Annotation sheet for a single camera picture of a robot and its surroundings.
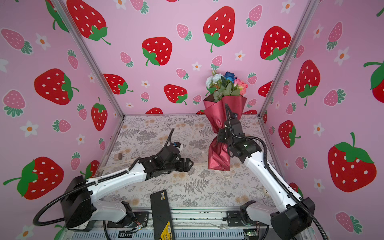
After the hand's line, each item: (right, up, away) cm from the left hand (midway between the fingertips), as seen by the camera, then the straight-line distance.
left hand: (187, 163), depth 79 cm
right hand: (+17, +18, -3) cm, 24 cm away
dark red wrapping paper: (+14, +28, -4) cm, 32 cm away
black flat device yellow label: (-12, -27, -7) cm, 30 cm away
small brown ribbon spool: (-46, 0, +18) cm, 50 cm away
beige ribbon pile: (-47, -6, +14) cm, 49 cm away
